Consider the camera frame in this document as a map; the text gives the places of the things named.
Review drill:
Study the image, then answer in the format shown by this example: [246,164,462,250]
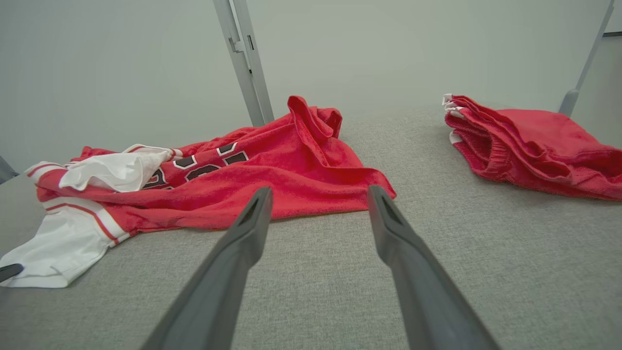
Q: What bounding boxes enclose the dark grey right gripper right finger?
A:
[367,185,501,350]

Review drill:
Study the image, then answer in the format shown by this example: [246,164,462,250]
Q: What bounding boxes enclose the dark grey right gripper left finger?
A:
[141,187,274,350]

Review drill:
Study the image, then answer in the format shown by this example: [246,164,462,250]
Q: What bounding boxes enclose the red and white basketball jersey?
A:
[0,95,397,288]

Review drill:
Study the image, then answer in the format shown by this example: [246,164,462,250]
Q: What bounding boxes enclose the red shorts with white stripes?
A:
[442,94,622,201]

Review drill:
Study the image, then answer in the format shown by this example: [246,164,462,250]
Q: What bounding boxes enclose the grey partition leg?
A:
[559,0,616,117]

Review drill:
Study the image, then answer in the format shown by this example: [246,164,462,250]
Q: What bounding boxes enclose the grey partition frame rail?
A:
[0,156,18,184]

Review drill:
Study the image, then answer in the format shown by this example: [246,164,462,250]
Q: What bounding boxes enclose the grey partition post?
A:
[212,0,275,127]

